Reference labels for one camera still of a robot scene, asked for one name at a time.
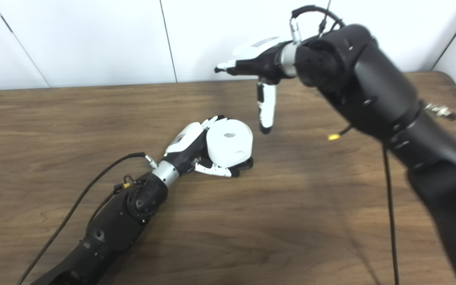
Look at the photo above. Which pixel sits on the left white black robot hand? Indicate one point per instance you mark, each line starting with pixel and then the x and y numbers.
pixel 184 142

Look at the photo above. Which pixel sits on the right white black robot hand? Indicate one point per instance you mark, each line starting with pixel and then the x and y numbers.
pixel 259 57

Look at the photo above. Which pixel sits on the round white plastic piece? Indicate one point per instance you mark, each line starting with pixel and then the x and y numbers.
pixel 228 144

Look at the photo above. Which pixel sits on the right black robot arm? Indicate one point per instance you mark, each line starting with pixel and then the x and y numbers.
pixel 370 79

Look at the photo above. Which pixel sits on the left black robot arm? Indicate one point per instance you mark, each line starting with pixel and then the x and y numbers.
pixel 113 229

